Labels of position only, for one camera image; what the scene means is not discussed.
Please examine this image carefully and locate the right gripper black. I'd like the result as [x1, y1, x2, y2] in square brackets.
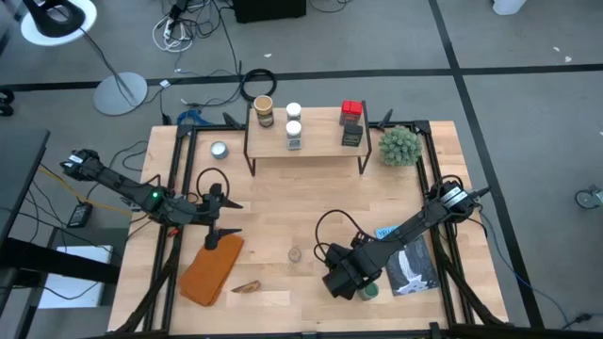
[321, 242, 383, 301]

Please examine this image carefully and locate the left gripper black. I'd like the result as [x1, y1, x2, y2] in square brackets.
[185, 182, 245, 251]

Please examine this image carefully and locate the green-lid spice jar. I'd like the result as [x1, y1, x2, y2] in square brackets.
[357, 281, 381, 302]

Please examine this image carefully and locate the brown-lid spice jar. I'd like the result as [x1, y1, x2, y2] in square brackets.
[253, 94, 275, 128]

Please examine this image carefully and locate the dark green spice box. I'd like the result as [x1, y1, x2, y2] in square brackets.
[341, 123, 365, 147]

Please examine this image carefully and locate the red-lid spice tin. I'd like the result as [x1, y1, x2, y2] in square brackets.
[339, 99, 364, 127]

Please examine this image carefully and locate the wooden shelf with black legs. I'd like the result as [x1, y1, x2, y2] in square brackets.
[242, 99, 373, 178]

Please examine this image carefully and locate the folded orange cloth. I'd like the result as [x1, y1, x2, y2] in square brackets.
[178, 233, 246, 308]

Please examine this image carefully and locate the waterfall picture book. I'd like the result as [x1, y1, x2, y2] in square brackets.
[374, 225, 441, 297]

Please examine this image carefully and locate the artificial green plant in pot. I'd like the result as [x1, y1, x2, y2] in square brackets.
[379, 124, 424, 167]

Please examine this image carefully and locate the black power adapter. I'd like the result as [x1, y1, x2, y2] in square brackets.
[67, 202, 93, 230]

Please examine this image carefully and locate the white floor lamp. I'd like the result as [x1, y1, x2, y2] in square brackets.
[21, 0, 149, 117]

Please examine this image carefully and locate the white panel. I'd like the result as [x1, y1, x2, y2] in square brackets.
[37, 244, 114, 310]

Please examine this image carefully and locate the black support beam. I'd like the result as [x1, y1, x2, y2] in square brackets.
[0, 237, 122, 286]

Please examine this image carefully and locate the black box on floor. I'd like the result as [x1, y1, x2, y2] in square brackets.
[233, 0, 307, 24]

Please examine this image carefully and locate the grey caster wheel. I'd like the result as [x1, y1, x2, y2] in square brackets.
[574, 185, 603, 211]

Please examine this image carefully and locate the black chair wheel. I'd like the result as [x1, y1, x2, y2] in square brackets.
[0, 88, 15, 118]

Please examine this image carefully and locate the white floor object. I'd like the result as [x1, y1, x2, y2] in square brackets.
[492, 0, 528, 16]

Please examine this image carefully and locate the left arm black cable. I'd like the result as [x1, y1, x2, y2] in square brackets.
[195, 167, 232, 202]

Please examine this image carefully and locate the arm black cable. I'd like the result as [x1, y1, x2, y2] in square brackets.
[195, 167, 232, 202]
[314, 209, 367, 258]

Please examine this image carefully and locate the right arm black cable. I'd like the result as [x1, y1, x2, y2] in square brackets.
[314, 209, 367, 258]

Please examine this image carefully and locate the black metal rig frame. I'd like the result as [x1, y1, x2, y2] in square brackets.
[107, 108, 514, 339]

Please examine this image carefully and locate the bundled blue cable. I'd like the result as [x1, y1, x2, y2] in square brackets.
[176, 108, 204, 126]

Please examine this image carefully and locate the coiled black cable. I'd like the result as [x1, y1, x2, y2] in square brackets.
[239, 68, 278, 104]

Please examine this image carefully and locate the white power strip with cables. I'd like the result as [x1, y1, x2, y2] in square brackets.
[151, 13, 195, 54]

